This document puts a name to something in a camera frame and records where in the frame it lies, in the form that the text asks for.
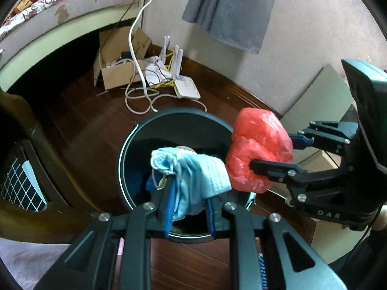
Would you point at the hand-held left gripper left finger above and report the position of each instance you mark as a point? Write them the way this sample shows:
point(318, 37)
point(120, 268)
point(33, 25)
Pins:
point(168, 210)

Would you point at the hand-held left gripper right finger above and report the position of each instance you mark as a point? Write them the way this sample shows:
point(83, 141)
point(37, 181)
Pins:
point(210, 217)

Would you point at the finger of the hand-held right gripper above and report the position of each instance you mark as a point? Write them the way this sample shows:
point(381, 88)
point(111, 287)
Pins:
point(329, 136)
point(281, 170)

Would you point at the blue and yellow cloth wad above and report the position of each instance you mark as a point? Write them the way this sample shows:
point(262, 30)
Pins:
point(152, 184)

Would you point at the red plastic bag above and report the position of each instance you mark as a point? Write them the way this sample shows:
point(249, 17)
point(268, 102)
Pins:
point(260, 145)

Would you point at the light blue face mask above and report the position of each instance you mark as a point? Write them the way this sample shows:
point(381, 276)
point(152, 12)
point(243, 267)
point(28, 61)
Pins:
point(205, 175)

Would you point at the dark round trash bin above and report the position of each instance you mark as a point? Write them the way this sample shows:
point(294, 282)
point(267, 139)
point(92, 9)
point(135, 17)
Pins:
point(181, 127)

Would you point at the pale leaning board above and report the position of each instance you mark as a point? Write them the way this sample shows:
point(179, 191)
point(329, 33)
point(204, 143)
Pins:
point(317, 96)

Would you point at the white router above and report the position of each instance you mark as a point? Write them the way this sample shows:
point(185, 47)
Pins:
point(187, 87)

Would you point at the dark wooden chair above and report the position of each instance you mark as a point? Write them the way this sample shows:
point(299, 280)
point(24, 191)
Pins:
point(45, 157)

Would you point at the cardboard box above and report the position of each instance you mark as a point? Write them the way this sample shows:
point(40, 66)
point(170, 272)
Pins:
point(118, 75)

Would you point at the pink towel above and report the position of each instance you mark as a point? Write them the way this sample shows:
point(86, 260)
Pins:
point(30, 258)

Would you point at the grid patterned cushion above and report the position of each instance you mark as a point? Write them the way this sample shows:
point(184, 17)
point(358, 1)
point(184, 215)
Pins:
point(18, 184)

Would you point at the black power adapter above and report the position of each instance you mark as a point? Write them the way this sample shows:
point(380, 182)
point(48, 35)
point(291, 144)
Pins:
point(125, 55)

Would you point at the grey hanging cloth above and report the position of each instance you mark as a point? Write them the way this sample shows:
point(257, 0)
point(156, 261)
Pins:
point(229, 9)

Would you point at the bed with floral sheet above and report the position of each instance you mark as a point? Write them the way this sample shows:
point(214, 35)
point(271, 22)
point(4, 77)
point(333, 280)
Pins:
point(45, 15)

